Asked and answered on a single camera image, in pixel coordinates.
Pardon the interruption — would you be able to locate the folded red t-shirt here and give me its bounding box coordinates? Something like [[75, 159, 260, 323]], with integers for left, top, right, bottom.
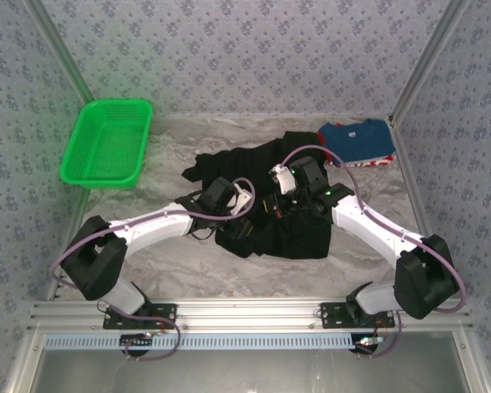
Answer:
[[317, 122, 395, 169]]

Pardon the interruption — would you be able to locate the long aluminium mounting rail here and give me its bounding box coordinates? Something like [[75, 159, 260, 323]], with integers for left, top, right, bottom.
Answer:
[[26, 298, 474, 332]]

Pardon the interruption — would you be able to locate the purple cable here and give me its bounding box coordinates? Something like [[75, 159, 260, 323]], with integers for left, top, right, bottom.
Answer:
[[50, 176, 257, 362], [276, 145, 467, 360]]

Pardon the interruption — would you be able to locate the folded blue t-shirt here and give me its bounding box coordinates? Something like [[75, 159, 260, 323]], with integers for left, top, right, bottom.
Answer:
[[318, 118, 396, 165]]

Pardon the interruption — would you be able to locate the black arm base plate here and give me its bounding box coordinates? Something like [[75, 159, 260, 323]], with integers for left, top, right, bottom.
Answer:
[[102, 303, 178, 330], [320, 301, 396, 330]]

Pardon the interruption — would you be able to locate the black printed t-shirt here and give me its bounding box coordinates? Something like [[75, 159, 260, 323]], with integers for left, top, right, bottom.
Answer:
[[182, 130, 333, 261]]

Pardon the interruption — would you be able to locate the grey metal lower panel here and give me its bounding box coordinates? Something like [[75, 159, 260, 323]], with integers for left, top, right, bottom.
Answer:
[[28, 347, 471, 393]]

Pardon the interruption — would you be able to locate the small black circuit board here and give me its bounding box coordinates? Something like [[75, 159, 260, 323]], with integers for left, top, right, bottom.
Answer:
[[354, 335, 384, 354], [119, 333, 155, 350]]

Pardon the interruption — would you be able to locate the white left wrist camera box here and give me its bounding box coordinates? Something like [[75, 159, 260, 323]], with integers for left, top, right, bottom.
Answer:
[[227, 183, 255, 217]]

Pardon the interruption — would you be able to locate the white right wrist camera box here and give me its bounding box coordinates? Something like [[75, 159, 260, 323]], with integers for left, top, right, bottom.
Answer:
[[268, 163, 299, 197]]

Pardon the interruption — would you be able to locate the aluminium frame post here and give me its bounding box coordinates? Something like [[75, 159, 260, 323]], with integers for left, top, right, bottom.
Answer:
[[24, 0, 107, 122], [386, 0, 474, 124]]

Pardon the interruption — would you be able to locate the pale blue slotted cable duct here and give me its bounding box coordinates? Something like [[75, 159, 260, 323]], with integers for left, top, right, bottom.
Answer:
[[44, 332, 355, 351]]

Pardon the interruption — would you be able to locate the green plastic basket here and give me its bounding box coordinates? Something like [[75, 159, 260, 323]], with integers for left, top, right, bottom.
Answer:
[[59, 99, 154, 190]]

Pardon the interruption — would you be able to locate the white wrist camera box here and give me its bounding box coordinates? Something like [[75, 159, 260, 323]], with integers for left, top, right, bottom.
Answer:
[[227, 183, 255, 217], [268, 163, 299, 197]]

